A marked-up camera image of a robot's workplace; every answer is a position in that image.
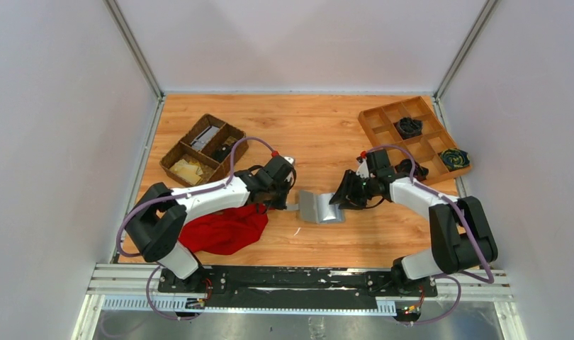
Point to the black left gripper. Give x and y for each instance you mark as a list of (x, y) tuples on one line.
[(278, 197)]

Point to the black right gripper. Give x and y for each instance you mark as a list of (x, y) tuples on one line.
[(355, 188)]

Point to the grey card holder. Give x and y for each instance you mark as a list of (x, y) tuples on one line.
[(316, 208)]

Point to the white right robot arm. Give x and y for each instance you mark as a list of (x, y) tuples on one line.
[(460, 234)]

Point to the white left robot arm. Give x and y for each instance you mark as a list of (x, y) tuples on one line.
[(156, 222)]

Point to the yellow cards in basket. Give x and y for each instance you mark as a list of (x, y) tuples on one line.
[(189, 171)]

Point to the grey card in basket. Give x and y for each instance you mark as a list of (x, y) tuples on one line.
[(201, 140)]

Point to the red cloth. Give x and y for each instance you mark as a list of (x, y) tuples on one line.
[(224, 232)]

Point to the dark rolled belt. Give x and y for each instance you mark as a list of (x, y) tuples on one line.
[(420, 173)]

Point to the black item in basket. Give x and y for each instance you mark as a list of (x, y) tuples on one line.
[(224, 150)]

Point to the wooden compartment tray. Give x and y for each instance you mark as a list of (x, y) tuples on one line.
[(378, 124)]

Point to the brown woven basket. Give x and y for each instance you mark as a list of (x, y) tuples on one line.
[(212, 170)]

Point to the black rolled belt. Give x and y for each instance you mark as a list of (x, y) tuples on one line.
[(408, 127)]

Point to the blue yellow rolled tie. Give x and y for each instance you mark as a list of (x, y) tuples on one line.
[(455, 159)]

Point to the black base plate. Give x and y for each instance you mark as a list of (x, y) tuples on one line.
[(294, 287)]

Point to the aluminium frame rail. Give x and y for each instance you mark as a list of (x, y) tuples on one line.
[(133, 287)]

